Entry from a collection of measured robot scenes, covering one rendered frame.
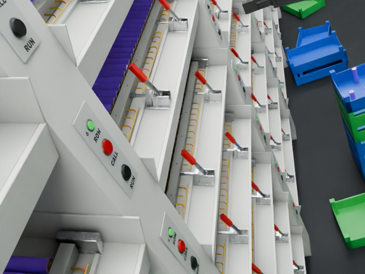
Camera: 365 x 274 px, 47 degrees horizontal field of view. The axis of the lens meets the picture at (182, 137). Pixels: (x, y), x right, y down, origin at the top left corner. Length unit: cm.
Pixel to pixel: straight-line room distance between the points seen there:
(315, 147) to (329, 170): 18
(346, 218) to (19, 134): 162
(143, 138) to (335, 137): 166
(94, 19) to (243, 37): 115
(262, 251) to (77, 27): 82
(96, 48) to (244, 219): 60
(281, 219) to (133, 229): 103
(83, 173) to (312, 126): 195
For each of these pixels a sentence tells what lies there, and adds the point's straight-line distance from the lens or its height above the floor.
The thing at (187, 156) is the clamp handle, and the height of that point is 104.
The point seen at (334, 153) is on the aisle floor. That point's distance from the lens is 214.
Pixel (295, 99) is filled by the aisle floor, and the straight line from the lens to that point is 253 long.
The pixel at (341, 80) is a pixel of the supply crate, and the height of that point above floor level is 41.
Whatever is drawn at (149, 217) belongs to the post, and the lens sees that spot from 54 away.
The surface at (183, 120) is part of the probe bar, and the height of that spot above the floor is 100.
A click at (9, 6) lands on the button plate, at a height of 144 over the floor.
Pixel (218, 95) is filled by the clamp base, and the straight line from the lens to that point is 101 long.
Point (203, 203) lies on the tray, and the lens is 79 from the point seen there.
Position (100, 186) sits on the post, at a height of 125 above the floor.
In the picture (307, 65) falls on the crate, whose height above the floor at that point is 11.
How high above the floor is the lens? 151
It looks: 35 degrees down
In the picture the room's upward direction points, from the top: 30 degrees counter-clockwise
